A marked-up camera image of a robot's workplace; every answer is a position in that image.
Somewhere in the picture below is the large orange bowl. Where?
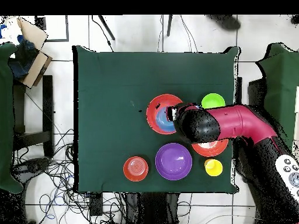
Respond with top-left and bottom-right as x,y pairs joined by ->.
145,93 -> 184,135
191,138 -> 229,158

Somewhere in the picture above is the small blue bowl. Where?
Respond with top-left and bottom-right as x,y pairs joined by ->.
155,106 -> 176,133

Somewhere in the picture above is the dark green tablecloth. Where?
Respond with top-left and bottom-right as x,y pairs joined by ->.
72,45 -> 241,194

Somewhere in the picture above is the purple bowl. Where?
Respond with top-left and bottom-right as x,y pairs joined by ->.
155,142 -> 193,181

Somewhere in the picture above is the small orange bowl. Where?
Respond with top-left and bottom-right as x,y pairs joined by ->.
123,156 -> 149,182

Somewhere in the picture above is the green bowl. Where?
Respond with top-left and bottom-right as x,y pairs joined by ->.
201,93 -> 226,110

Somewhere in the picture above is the yellow cup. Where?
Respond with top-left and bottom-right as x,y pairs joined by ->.
204,159 -> 224,177

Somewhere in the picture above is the black box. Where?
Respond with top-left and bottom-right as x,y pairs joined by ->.
89,192 -> 104,217

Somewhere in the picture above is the black tripod leg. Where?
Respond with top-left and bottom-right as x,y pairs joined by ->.
166,15 -> 173,37
98,15 -> 116,41

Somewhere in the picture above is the black stool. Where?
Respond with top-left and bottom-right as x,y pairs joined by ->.
12,75 -> 55,159

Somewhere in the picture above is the black stand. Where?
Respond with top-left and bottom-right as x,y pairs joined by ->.
247,78 -> 267,107

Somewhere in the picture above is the cardboard box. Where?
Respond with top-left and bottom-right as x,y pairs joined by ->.
9,17 -> 53,89

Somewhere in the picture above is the person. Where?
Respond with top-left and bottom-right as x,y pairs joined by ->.
206,15 -> 241,31

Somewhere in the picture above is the green cloth covered table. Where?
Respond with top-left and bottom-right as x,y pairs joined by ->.
0,43 -> 24,194
255,43 -> 299,150

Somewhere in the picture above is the blue cloth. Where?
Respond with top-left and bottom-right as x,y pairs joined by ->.
8,38 -> 39,80

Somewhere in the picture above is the tangle of black cables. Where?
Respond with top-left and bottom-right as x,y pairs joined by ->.
11,128 -> 128,224

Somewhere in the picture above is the dark grey frame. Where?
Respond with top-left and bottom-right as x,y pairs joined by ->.
34,15 -> 70,43

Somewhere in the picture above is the grey pedestal foot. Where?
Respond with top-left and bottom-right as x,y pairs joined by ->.
11,157 -> 51,185

